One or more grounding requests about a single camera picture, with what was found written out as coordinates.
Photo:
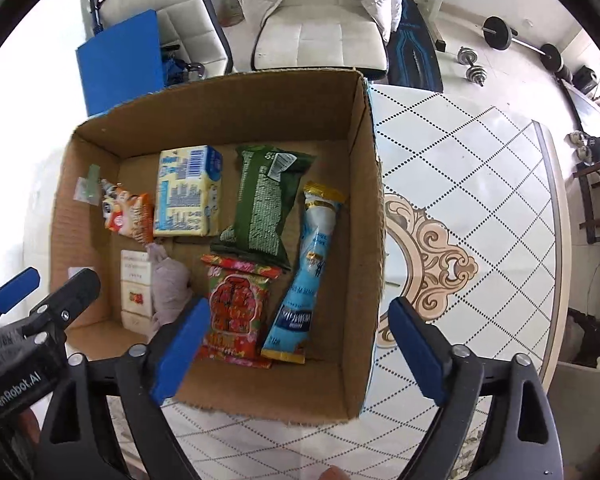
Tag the tiger print snack packet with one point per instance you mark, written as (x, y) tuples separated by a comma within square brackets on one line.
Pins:
[(127, 212)]

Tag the white padded chair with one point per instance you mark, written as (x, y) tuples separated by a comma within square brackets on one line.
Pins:
[(180, 5), (320, 45)]

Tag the blue board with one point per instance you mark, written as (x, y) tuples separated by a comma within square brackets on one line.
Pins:
[(120, 65)]

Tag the short barbell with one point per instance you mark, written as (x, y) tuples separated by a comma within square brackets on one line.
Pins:
[(497, 32)]

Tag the red snack packet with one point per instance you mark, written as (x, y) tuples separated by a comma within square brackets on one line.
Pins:
[(237, 310)]

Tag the pair of white shoes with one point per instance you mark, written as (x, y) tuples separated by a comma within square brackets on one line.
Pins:
[(580, 145)]

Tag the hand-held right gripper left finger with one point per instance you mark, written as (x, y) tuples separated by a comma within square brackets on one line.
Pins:
[(180, 350)]

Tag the white squat rack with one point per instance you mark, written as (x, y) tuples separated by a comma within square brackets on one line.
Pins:
[(437, 10)]

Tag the black wooden chair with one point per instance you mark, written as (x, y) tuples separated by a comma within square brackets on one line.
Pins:
[(592, 200)]

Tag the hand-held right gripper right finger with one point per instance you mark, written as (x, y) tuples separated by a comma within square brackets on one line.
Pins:
[(420, 355)]

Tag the light blue tube packet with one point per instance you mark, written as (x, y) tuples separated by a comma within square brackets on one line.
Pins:
[(307, 260)]

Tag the pink knotted bag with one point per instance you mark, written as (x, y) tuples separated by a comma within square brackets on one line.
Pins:
[(170, 285)]

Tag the green snack packet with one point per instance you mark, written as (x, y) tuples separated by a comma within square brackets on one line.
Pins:
[(265, 200)]

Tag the chrome dumbbell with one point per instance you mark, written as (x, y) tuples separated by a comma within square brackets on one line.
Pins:
[(476, 76), (466, 55)]

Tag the blue bag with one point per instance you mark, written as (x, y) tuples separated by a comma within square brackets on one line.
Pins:
[(175, 67)]

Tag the black speaker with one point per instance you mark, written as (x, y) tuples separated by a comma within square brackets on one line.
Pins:
[(587, 77)]

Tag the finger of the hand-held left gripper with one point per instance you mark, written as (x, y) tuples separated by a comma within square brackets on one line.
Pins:
[(15, 286), (75, 290)]

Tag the yellow blue tissue pack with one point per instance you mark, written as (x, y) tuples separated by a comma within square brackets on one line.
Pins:
[(190, 195)]

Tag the dark cloth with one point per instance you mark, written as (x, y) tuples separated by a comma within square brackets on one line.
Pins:
[(590, 340)]

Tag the dark flat board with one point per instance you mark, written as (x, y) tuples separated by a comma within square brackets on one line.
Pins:
[(587, 107)]

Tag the cardboard box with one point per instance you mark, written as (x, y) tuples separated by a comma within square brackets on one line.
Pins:
[(330, 125)]

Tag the person's left hand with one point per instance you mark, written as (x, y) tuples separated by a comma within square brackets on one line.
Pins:
[(27, 425)]

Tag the small white booklet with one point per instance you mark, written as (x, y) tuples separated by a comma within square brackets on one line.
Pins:
[(135, 285)]

